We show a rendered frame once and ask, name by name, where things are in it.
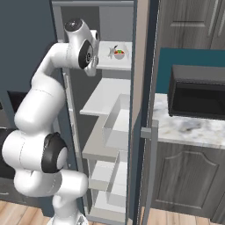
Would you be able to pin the white fridge shelf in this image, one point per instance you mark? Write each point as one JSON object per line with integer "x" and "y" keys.
{"x": 114, "y": 63}
{"x": 102, "y": 99}

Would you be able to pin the grey wooden base cupboard door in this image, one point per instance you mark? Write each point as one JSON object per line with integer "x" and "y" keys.
{"x": 187, "y": 178}

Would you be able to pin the fridge door with blue edge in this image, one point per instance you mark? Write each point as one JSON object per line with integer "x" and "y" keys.
{"x": 140, "y": 73}

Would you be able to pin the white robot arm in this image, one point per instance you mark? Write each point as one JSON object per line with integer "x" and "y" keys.
{"x": 38, "y": 117}

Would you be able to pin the grey wooden wall cupboard door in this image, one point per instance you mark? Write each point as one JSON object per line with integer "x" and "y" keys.
{"x": 184, "y": 26}
{"x": 220, "y": 38}

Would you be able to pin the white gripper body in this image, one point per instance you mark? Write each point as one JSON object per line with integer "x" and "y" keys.
{"x": 95, "y": 65}

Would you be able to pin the black microwave oven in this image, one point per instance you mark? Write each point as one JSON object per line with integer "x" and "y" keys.
{"x": 196, "y": 96}

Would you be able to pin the grey fridge shelf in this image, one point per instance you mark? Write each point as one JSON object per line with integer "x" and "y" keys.
{"x": 96, "y": 143}

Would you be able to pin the clear tupperware with fish and tomato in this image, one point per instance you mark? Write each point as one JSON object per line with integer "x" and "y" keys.
{"x": 119, "y": 53}

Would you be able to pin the grey open fridge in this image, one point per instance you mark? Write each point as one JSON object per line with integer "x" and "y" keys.
{"x": 88, "y": 96}

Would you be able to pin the clear fridge drawer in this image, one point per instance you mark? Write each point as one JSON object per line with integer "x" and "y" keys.
{"x": 120, "y": 129}
{"x": 108, "y": 175}
{"x": 112, "y": 199}

